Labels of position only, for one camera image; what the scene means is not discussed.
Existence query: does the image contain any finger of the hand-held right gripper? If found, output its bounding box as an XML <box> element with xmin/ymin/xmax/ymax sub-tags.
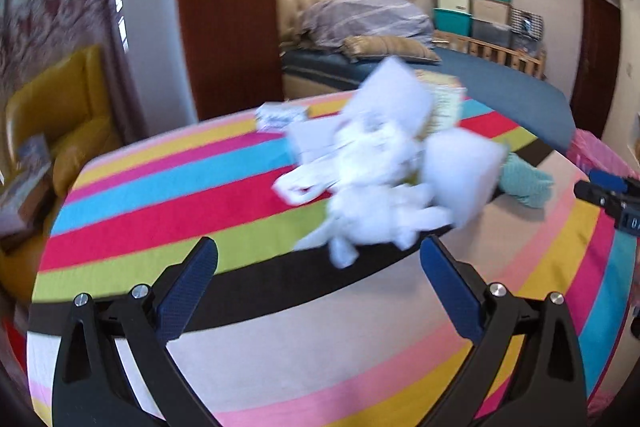
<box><xmin>573</xmin><ymin>180</ymin><xmax>623</xmax><ymax>212</ymax></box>
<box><xmin>589</xmin><ymin>170</ymin><xmax>640</xmax><ymax>195</ymax></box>

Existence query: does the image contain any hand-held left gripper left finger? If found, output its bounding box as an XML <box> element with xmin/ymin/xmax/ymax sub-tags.
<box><xmin>52</xmin><ymin>236</ymin><xmax>219</xmax><ymax>427</ymax></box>

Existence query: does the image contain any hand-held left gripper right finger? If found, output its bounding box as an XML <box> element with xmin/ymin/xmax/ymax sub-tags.
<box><xmin>420</xmin><ymin>234</ymin><xmax>596</xmax><ymax>427</ymax></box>

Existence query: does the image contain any pink plastic bag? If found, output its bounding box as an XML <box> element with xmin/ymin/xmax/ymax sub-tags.
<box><xmin>570</xmin><ymin>128</ymin><xmax>640</xmax><ymax>188</ymax></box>

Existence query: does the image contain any teal wavy patterned mask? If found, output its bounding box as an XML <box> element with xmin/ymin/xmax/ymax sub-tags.
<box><xmin>497</xmin><ymin>152</ymin><xmax>555</xmax><ymax>208</ymax></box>

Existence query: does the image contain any white foam block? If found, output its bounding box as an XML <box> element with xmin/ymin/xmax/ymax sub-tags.
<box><xmin>287</xmin><ymin>118</ymin><xmax>351</xmax><ymax>168</ymax></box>
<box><xmin>422</xmin><ymin>127</ymin><xmax>508</xmax><ymax>228</ymax></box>
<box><xmin>342</xmin><ymin>56</ymin><xmax>435</xmax><ymax>138</ymax></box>

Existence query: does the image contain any white tissue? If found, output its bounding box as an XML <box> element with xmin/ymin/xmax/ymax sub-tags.
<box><xmin>272</xmin><ymin>117</ymin><xmax>451</xmax><ymax>268</ymax></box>

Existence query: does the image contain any beige green carton box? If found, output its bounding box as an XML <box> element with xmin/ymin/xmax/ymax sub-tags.
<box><xmin>412</xmin><ymin>69</ymin><xmax>468</xmax><ymax>140</ymax></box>

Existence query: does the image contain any small white printed box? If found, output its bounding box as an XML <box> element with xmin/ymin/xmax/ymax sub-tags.
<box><xmin>255</xmin><ymin>103</ymin><xmax>311</xmax><ymax>132</ymax></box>

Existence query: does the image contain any brown wooden door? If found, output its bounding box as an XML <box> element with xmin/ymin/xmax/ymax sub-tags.
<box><xmin>581</xmin><ymin>0</ymin><xmax>621</xmax><ymax>112</ymax></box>

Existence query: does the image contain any bed with blue sheet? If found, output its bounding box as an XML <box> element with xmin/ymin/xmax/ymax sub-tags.
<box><xmin>280</xmin><ymin>44</ymin><xmax>576</xmax><ymax>152</ymax></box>

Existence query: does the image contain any houndstooth bag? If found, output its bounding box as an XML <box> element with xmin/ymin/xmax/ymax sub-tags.
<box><xmin>511</xmin><ymin>8</ymin><xmax>543</xmax><ymax>42</ymax></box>

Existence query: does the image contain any clear grey storage bin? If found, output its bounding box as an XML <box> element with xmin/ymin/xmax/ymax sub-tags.
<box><xmin>471</xmin><ymin>19</ymin><xmax>513</xmax><ymax>48</ymax></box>

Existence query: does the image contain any illustrated book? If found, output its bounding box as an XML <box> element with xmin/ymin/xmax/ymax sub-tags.
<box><xmin>15</xmin><ymin>134</ymin><xmax>53</xmax><ymax>172</ymax></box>

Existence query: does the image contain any yellow leather armchair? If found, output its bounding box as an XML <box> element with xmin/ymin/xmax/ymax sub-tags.
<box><xmin>0</xmin><ymin>44</ymin><xmax>123</xmax><ymax>303</ymax></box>

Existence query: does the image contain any brown striped pillow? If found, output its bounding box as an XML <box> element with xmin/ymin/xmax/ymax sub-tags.
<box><xmin>341</xmin><ymin>35</ymin><xmax>441</xmax><ymax>64</ymax></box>

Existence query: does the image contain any brown wooden panel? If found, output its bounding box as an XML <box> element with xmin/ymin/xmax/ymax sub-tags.
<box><xmin>175</xmin><ymin>0</ymin><xmax>286</xmax><ymax>122</ymax></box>

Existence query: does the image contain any lace patterned curtain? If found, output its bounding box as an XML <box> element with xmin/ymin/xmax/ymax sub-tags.
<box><xmin>0</xmin><ymin>0</ymin><xmax>131</xmax><ymax>108</ymax></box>

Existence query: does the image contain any wooden crib rail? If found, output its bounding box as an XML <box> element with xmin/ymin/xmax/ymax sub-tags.
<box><xmin>432</xmin><ymin>29</ymin><xmax>546</xmax><ymax>80</ymax></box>

